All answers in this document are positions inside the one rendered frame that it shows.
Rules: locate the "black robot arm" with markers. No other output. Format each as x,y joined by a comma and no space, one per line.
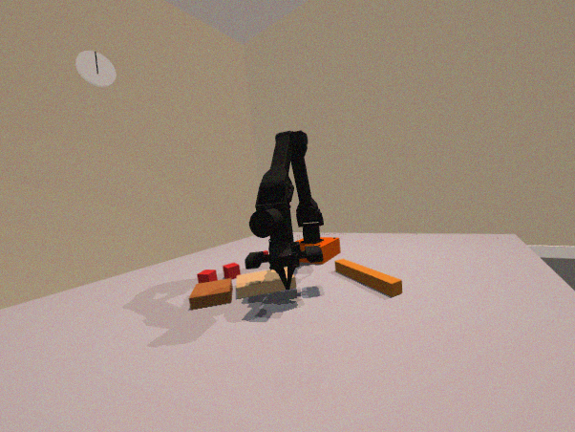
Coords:
274,195

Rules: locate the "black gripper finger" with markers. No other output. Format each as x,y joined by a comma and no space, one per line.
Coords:
282,275
290,271

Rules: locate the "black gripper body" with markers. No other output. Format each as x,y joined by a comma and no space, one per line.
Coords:
254,259

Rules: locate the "orange rectangular bar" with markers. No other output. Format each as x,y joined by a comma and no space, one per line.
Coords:
372,278

